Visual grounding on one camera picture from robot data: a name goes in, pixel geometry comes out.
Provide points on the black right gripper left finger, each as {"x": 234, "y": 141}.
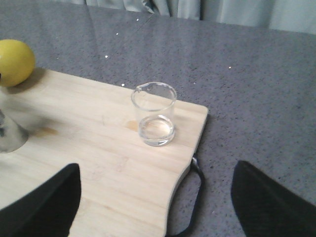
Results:
{"x": 47, "y": 211}

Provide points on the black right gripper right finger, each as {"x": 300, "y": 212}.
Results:
{"x": 267, "y": 209}

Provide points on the steel double jigger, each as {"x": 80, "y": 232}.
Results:
{"x": 12, "y": 135}

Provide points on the small glass beaker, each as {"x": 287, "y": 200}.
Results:
{"x": 154, "y": 110}

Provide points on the wooden cutting board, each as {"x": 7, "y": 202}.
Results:
{"x": 126, "y": 185}

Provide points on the yellow lemon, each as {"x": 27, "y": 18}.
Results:
{"x": 17, "y": 62}

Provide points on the grey curtain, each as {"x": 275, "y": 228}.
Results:
{"x": 288, "y": 15}

